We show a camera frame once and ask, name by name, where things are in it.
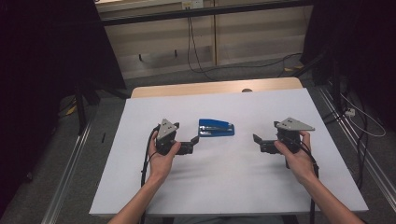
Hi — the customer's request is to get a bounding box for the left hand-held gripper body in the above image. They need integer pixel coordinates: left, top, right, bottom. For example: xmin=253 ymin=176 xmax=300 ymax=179
xmin=155 ymin=118 xmax=194 ymax=157

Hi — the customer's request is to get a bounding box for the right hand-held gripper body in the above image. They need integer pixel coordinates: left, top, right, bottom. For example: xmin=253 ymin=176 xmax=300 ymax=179
xmin=260 ymin=117 xmax=316 ymax=154

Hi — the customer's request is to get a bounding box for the blue stapler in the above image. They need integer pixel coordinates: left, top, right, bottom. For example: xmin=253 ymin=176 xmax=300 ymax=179
xmin=198 ymin=118 xmax=235 ymax=138

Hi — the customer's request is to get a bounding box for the person's left hand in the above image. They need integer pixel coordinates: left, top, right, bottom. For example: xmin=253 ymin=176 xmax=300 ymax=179
xmin=148 ymin=132 xmax=182 ymax=185

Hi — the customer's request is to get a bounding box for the person's right hand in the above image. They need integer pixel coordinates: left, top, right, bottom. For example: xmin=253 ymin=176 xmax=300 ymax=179
xmin=274 ymin=131 xmax=318 ymax=188

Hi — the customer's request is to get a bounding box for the white table sheet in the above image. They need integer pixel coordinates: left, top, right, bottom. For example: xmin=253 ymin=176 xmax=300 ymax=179
xmin=89 ymin=88 xmax=369 ymax=217

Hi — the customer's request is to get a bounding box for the person's grey clothing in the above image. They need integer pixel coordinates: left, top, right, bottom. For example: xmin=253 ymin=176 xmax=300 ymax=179
xmin=172 ymin=215 xmax=285 ymax=224

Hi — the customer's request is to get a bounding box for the black metal stand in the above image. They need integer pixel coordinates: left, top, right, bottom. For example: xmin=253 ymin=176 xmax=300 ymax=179
xmin=74 ymin=82 xmax=101 ymax=135

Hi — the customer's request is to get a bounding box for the black curtain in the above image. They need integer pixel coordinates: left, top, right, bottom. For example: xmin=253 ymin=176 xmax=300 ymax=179
xmin=0 ymin=0 xmax=126 ymax=216
xmin=300 ymin=0 xmax=396 ymax=132

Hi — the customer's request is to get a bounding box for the black horizontal bar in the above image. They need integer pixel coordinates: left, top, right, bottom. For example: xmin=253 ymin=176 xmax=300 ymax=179
xmin=101 ymin=0 xmax=314 ymax=27

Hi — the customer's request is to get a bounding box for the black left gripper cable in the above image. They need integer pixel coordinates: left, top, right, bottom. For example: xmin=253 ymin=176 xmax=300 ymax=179
xmin=139 ymin=125 xmax=161 ymax=224

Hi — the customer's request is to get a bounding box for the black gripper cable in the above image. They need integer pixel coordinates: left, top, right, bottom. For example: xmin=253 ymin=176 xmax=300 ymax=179
xmin=139 ymin=125 xmax=161 ymax=224
xmin=285 ymin=133 xmax=320 ymax=224

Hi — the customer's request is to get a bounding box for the black wall cable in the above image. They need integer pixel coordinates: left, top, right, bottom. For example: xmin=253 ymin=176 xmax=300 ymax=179
xmin=188 ymin=8 xmax=304 ymax=76
xmin=186 ymin=8 xmax=219 ymax=82

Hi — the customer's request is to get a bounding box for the aluminium floor rail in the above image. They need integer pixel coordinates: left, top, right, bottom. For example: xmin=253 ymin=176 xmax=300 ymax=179
xmin=41 ymin=119 xmax=93 ymax=224
xmin=317 ymin=85 xmax=396 ymax=213

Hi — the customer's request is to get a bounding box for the black floor cable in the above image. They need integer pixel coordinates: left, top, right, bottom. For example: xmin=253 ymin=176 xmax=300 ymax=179
xmin=321 ymin=92 xmax=370 ymax=190

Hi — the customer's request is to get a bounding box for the white floor cable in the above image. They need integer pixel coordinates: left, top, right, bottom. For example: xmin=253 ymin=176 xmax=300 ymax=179
xmin=339 ymin=92 xmax=387 ymax=138

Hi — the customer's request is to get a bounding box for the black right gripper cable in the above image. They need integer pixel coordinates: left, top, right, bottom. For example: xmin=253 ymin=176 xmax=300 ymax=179
xmin=285 ymin=133 xmax=320 ymax=224

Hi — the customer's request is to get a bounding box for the white wall socket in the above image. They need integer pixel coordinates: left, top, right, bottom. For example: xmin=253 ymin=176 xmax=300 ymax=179
xmin=181 ymin=0 xmax=205 ymax=9

